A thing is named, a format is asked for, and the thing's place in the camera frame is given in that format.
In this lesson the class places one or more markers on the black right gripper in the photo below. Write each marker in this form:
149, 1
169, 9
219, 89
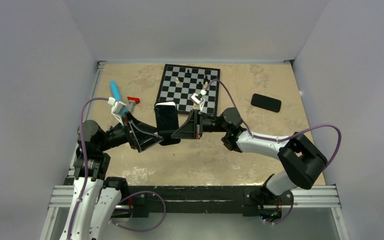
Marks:
188, 130

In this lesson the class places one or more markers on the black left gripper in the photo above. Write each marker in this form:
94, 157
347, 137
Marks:
143, 136

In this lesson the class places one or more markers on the black phone case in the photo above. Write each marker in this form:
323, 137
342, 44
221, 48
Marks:
167, 138

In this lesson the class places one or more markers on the black smartphone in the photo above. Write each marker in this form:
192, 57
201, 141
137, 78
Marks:
166, 115

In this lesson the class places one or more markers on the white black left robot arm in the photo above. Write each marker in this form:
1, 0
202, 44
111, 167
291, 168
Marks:
95, 195

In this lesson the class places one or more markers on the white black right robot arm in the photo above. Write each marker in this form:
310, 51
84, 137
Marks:
301, 160

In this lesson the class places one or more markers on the blue grey red tool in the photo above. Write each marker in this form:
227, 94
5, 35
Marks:
132, 101

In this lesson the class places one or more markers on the black chess piece middle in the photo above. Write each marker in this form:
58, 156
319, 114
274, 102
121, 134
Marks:
199, 85

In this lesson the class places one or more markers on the black white chessboard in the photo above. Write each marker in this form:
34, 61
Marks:
180, 93

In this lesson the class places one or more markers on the black chess piece right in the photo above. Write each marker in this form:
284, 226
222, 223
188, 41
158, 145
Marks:
206, 79

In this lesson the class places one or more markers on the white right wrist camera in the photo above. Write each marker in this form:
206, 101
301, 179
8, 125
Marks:
199, 100

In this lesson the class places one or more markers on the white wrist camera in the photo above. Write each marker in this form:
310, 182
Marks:
199, 100
117, 109

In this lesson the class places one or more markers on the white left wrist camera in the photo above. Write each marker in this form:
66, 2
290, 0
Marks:
117, 109

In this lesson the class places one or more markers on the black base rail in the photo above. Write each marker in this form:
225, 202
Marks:
247, 200

